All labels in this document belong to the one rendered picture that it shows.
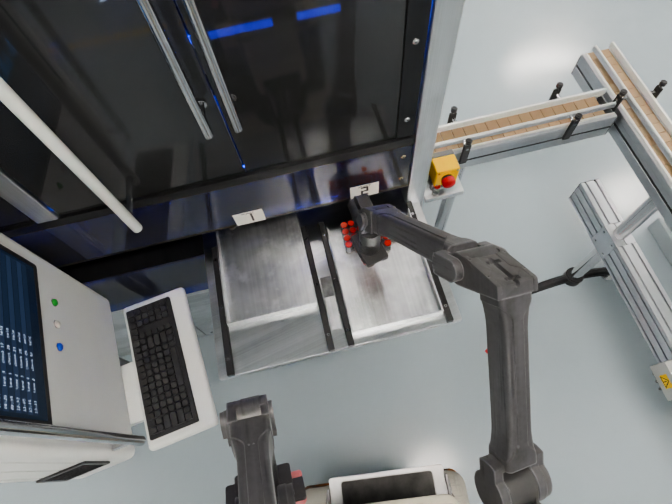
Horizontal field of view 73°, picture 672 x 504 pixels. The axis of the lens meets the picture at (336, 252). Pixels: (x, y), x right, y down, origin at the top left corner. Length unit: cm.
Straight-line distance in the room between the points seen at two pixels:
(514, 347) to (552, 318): 164
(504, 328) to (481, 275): 9
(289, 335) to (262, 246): 30
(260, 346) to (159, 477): 113
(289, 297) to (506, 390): 74
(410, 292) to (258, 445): 75
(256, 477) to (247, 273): 82
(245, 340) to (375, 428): 97
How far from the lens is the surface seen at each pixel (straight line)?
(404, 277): 135
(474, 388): 220
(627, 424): 240
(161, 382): 144
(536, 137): 164
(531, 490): 90
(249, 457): 71
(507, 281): 72
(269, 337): 132
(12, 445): 106
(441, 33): 99
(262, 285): 137
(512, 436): 83
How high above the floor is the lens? 213
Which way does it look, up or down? 65 degrees down
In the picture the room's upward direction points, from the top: 9 degrees counter-clockwise
